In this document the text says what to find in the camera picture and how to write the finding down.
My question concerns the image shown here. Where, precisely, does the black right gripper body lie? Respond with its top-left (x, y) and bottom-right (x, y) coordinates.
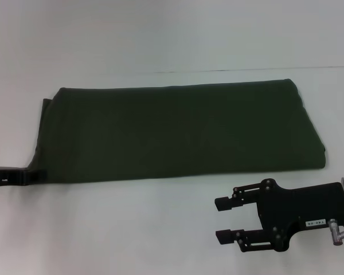
top-left (256, 178), bottom-right (344, 253)

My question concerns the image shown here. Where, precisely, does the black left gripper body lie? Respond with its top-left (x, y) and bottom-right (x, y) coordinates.
top-left (0, 165), bottom-right (30, 188)

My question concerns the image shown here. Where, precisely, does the small silver connector post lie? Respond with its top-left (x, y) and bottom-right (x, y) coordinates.
top-left (327, 218), bottom-right (344, 246)

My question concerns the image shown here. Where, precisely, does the dark green FREE t-shirt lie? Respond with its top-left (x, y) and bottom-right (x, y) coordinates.
top-left (30, 78), bottom-right (307, 182)

